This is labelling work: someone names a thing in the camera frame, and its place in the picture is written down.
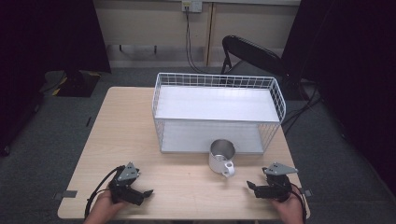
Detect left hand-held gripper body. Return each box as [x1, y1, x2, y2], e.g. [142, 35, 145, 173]
[107, 161, 147, 207]

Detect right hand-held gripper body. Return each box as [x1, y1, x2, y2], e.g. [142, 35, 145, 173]
[253, 161, 299, 203]

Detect white metal cup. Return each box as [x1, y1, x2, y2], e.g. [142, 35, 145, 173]
[208, 138, 236, 178]

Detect white wire shelf rack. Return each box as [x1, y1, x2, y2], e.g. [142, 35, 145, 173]
[151, 72, 287, 155]

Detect person's right hand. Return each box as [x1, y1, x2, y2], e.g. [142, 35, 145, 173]
[270, 186, 305, 224]

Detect person's left hand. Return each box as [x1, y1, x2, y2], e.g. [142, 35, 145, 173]
[83, 189, 128, 224]

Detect black stand base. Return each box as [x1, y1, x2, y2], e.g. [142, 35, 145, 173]
[39, 69, 103, 98]

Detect black chair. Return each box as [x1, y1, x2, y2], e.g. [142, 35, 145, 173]
[220, 35, 302, 94]

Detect black curtain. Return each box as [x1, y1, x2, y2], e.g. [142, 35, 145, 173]
[280, 0, 396, 198]
[0, 0, 112, 157]

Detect right hand-held gripper black cable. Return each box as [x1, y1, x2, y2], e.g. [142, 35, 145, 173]
[290, 182, 308, 224]

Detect hand-held gripper black cable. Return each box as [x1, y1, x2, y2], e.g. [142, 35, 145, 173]
[290, 182, 308, 224]
[84, 165, 126, 219]

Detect left hand-held gripper black cable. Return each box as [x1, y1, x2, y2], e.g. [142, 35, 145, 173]
[84, 165, 126, 219]

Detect black floor cables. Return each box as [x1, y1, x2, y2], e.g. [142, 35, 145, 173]
[280, 81, 325, 136]

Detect black wall socket cable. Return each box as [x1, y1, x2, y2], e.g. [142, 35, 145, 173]
[184, 7, 226, 76]

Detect white wall socket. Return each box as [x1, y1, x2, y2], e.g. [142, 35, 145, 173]
[181, 0, 204, 14]

